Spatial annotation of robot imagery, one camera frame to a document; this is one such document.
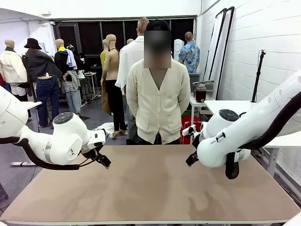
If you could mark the white cylindrical appliance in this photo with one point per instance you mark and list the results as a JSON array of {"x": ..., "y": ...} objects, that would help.
[{"x": 177, "y": 49}]

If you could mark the black tripod stand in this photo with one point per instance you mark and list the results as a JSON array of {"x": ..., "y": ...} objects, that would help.
[{"x": 258, "y": 75}]

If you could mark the mannequin in white shirt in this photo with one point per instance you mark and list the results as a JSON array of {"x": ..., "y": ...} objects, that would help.
[{"x": 128, "y": 58}]

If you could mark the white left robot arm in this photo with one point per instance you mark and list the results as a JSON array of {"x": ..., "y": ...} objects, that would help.
[{"x": 65, "y": 134}]

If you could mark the bare mannequin head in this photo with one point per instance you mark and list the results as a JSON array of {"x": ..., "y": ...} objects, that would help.
[{"x": 129, "y": 41}]

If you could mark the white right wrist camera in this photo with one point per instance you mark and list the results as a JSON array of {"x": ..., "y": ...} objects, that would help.
[{"x": 189, "y": 130}]

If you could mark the white cloth on floor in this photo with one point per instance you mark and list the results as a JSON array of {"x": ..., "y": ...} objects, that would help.
[{"x": 104, "y": 128}]

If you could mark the grey bin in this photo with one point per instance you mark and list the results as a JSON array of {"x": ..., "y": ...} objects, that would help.
[{"x": 194, "y": 78}]

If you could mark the large white table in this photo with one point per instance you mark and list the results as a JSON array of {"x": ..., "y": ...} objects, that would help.
[{"x": 225, "y": 104}]

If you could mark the mannequin in blue floral shirt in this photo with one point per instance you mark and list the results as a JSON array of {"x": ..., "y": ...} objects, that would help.
[{"x": 190, "y": 56}]

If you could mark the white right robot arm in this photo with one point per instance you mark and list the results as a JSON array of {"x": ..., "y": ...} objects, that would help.
[{"x": 247, "y": 127}]

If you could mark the person in cream cardigan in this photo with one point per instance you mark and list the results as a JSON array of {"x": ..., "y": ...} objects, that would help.
[{"x": 157, "y": 106}]

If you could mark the red bag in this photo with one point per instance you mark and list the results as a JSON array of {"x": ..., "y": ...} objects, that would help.
[{"x": 188, "y": 124}]

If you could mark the small white side table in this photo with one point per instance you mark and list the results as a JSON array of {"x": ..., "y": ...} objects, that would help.
[{"x": 195, "y": 104}]

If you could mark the mannequin with black hat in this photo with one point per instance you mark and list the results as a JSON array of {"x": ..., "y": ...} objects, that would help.
[{"x": 42, "y": 70}]

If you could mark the mannequin in yellow top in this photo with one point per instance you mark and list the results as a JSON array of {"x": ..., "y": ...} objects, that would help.
[{"x": 103, "y": 58}]

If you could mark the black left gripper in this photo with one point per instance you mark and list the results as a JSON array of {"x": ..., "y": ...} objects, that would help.
[{"x": 90, "y": 153}]

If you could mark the mannequin in cream coat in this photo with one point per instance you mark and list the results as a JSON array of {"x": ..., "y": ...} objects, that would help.
[{"x": 11, "y": 66}]

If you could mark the mannequin black jacket yellow collar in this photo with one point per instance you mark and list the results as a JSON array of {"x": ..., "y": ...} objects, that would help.
[{"x": 62, "y": 61}]

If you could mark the white stool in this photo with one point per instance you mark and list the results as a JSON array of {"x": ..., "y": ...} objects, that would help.
[{"x": 90, "y": 75}]

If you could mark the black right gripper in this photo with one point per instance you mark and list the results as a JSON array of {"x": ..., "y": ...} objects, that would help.
[{"x": 196, "y": 142}]

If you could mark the black cap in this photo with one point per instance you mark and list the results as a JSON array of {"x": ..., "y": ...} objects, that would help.
[{"x": 158, "y": 24}]

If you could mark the black-framed white panel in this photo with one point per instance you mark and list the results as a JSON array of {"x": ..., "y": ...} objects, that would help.
[
  {"x": 215, "y": 47},
  {"x": 225, "y": 47}
]

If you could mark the glass jar dark liquid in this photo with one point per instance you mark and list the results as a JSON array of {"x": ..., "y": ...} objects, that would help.
[{"x": 200, "y": 95}]

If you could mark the bare-torso mannequin black trousers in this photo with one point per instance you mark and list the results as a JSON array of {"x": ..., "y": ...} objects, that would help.
[{"x": 113, "y": 70}]

